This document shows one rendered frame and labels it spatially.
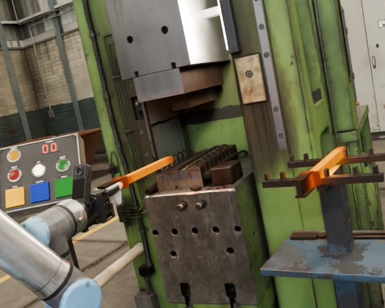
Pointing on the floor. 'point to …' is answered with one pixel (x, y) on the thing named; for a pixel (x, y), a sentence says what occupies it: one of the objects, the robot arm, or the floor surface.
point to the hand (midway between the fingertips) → (116, 183)
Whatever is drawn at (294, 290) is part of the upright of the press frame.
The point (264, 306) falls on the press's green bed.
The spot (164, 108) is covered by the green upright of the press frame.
